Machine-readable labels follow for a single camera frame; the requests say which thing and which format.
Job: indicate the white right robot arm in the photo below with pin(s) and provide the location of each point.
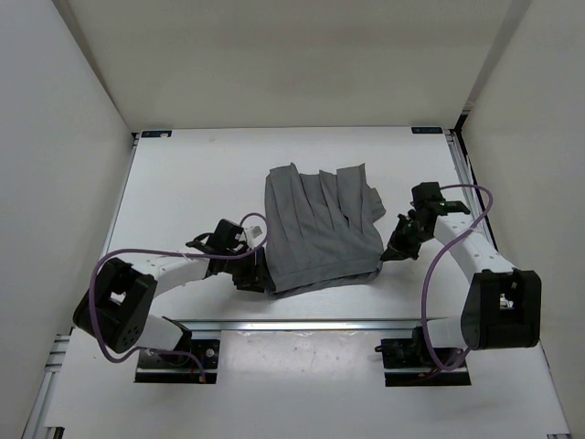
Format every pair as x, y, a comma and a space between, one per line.
502, 308

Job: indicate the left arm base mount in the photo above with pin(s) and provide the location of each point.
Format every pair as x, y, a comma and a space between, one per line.
196, 363

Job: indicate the grey pleated skirt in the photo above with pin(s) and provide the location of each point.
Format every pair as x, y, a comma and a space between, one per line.
322, 229

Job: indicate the blue corner label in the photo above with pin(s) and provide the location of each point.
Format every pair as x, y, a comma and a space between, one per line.
156, 133
426, 130

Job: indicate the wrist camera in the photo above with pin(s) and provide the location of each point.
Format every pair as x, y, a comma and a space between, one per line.
229, 237
426, 194

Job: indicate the aluminium table edge rail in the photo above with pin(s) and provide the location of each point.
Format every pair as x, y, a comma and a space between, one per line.
298, 325

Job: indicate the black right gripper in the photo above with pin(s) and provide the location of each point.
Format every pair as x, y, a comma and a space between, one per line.
397, 248

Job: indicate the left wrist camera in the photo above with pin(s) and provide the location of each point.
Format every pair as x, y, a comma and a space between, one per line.
229, 237

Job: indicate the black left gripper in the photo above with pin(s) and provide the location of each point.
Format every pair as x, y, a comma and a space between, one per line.
257, 275

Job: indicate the aluminium left side rail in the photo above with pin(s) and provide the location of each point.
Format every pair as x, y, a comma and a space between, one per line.
108, 238

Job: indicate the blue corner label left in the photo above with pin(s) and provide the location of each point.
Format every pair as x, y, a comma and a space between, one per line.
156, 133

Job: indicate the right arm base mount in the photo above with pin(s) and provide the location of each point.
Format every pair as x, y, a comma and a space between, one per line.
408, 363

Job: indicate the blue corner label right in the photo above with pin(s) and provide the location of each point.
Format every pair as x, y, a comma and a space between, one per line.
426, 130

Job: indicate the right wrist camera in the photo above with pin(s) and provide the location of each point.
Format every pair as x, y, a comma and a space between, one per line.
426, 194

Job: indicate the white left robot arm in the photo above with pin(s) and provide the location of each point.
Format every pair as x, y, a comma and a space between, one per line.
116, 310

